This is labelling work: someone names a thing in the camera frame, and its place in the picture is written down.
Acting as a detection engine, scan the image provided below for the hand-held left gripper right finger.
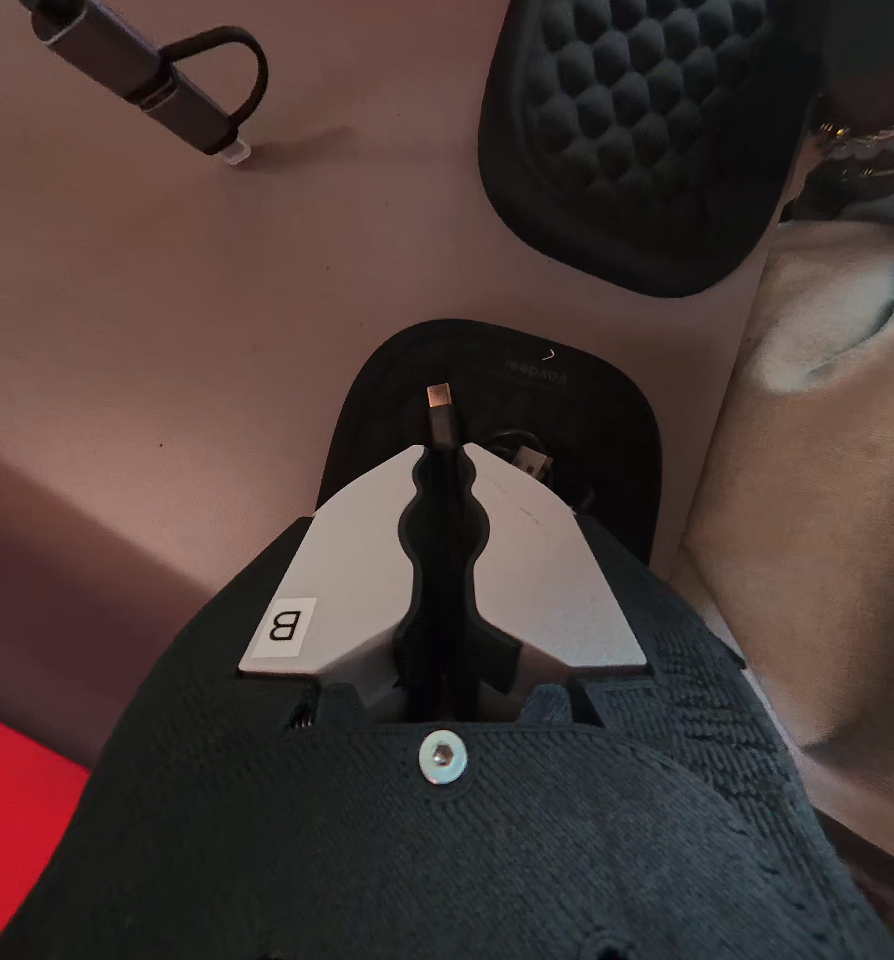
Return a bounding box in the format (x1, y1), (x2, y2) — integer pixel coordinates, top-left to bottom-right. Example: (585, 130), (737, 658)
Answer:
(458, 442), (648, 723)

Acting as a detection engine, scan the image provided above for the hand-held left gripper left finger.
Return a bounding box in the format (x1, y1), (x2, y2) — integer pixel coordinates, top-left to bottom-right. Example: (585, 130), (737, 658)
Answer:
(238, 444), (427, 723)

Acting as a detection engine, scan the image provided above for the black usb-c cable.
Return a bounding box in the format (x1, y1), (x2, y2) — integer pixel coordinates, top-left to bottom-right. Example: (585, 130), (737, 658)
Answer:
(417, 382), (594, 725)

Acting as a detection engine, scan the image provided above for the grey usb adapter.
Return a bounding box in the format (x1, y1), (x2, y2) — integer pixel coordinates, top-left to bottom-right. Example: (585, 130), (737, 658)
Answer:
(19, 0), (270, 168)

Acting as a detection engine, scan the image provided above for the black open case base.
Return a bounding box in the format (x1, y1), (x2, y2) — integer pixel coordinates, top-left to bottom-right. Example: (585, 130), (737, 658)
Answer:
(315, 318), (658, 564)

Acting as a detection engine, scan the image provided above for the person's pale sweater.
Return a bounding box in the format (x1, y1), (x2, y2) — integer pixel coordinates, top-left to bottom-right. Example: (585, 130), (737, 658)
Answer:
(672, 217), (894, 879)

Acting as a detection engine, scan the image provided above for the red plastic object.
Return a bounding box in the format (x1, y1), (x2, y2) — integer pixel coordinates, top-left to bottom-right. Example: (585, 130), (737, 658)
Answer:
(0, 701), (92, 960)

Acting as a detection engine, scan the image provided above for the beaded bracelet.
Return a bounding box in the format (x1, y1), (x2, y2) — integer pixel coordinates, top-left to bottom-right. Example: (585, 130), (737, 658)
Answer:
(814, 105), (894, 196)

